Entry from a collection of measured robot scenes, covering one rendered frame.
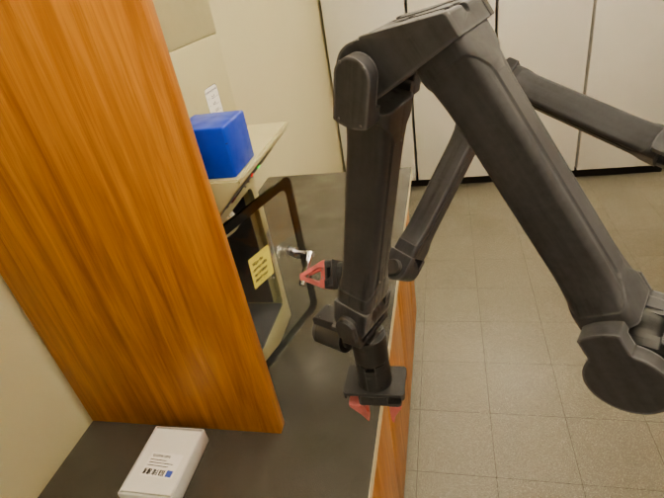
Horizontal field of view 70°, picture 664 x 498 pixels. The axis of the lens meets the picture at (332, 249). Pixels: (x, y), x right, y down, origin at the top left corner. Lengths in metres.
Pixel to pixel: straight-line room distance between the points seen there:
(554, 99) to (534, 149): 0.58
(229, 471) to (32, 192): 0.66
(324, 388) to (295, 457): 0.19
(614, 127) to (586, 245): 0.53
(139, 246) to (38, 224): 0.19
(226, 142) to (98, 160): 0.20
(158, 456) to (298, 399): 0.32
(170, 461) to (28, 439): 0.32
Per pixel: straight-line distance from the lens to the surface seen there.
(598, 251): 0.49
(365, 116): 0.47
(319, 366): 1.24
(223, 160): 0.85
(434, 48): 0.43
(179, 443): 1.15
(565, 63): 4.00
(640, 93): 4.21
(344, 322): 0.70
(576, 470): 2.23
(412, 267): 1.06
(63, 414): 1.34
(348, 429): 1.10
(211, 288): 0.88
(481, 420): 2.31
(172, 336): 1.01
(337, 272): 1.11
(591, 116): 1.01
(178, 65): 0.96
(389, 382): 0.83
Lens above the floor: 1.81
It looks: 31 degrees down
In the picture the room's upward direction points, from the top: 10 degrees counter-clockwise
